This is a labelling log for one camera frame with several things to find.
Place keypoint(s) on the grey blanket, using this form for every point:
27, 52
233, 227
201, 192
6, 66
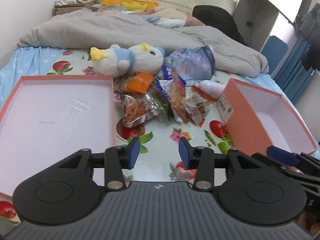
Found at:
100, 32

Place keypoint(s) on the deep pink cardboard box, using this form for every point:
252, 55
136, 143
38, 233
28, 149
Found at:
250, 122

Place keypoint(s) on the shallow pink box lid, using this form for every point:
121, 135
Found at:
50, 120

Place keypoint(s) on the large light blue plastic bag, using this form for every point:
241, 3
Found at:
192, 62

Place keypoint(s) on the white plastic bottle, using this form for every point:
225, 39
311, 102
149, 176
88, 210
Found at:
212, 87

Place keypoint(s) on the brown and silver snack packet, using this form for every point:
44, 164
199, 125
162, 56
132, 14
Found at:
135, 110

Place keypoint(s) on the pink cloth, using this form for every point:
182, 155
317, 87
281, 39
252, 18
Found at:
195, 20

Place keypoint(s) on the blue chair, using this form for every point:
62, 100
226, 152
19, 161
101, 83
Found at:
275, 52

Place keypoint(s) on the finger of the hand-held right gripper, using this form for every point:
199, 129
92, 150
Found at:
297, 178
280, 155

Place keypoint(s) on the person's right hand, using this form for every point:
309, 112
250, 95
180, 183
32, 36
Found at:
308, 223

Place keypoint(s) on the wooden nightstand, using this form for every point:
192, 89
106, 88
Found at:
65, 10

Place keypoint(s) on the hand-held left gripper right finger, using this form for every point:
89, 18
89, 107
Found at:
184, 152

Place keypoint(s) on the white crumpled cloth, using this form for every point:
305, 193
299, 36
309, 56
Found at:
67, 1

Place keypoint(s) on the black jacket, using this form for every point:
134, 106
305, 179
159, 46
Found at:
217, 17

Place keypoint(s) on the blue snack packet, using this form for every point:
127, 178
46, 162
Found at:
178, 97

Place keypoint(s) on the red and white snack packet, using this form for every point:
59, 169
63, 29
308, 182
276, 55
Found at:
197, 106

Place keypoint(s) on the black power adapter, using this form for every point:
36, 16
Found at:
249, 24

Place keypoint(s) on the blue curtain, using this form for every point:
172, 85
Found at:
295, 75

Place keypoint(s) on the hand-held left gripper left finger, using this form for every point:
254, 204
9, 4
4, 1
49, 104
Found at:
133, 152

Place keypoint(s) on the floral printed bed sheet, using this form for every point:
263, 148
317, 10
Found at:
160, 135

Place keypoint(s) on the yellow pillow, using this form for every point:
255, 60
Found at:
112, 2

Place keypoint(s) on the pastel patterned pillow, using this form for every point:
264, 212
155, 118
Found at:
170, 13

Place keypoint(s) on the orange snack packet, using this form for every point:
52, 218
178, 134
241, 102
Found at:
138, 82

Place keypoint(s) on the white and blue plush toy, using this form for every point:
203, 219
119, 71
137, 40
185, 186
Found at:
140, 60

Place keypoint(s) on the dark hanging clothes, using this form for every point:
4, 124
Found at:
312, 30

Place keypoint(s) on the green and red snack packet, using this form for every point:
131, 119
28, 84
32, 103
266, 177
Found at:
157, 103

